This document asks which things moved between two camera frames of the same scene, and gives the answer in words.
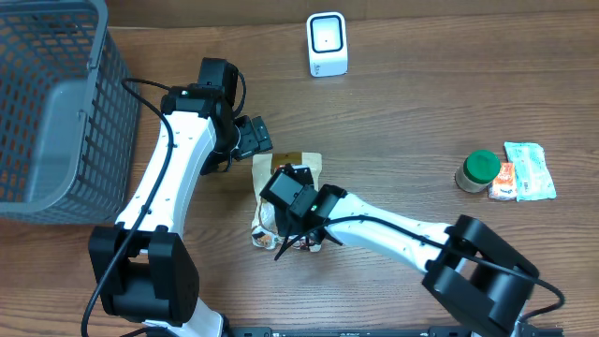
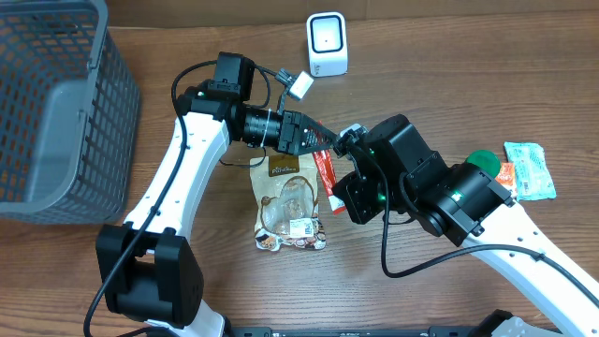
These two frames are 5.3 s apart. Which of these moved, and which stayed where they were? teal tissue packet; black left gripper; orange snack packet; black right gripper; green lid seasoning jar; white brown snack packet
Moved: black left gripper; black right gripper
Stayed: green lid seasoning jar; teal tissue packet; orange snack packet; white brown snack packet
